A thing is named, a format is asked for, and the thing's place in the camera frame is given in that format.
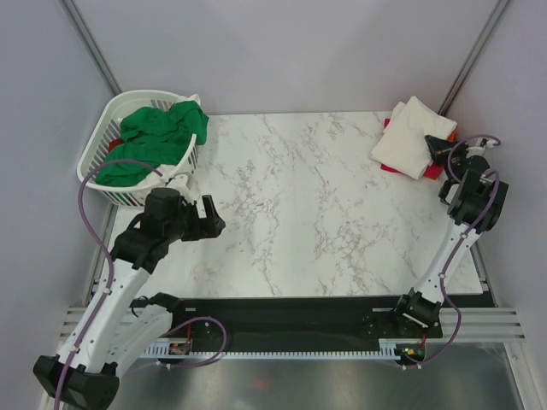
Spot right corner metal profile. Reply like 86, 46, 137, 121
438, 0, 513, 116

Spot corner metal profile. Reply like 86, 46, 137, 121
438, 0, 513, 116
59, 0, 122, 95

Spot red t shirt in basket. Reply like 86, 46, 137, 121
108, 138, 124, 152

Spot white plastic laundry basket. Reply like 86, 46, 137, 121
76, 90, 201, 208

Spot green t shirt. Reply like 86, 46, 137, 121
96, 101, 209, 187

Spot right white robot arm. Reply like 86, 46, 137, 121
388, 134, 509, 337

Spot white cloth in basket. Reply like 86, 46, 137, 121
137, 165, 176, 188

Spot cream white t shirt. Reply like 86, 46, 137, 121
370, 96, 457, 179

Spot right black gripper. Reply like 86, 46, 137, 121
426, 138, 469, 182

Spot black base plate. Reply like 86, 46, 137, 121
127, 294, 445, 354

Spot white slotted cable duct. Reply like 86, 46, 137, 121
140, 339, 444, 360

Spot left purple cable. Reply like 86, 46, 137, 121
53, 158, 227, 410

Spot folded magenta t shirt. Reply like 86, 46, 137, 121
379, 118, 444, 181

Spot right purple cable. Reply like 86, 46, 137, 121
397, 135, 502, 372

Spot left corner metal profile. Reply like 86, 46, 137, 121
59, 0, 122, 95

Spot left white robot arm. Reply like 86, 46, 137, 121
33, 188, 226, 409

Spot purple cable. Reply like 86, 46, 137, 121
397, 135, 502, 372
53, 158, 227, 410

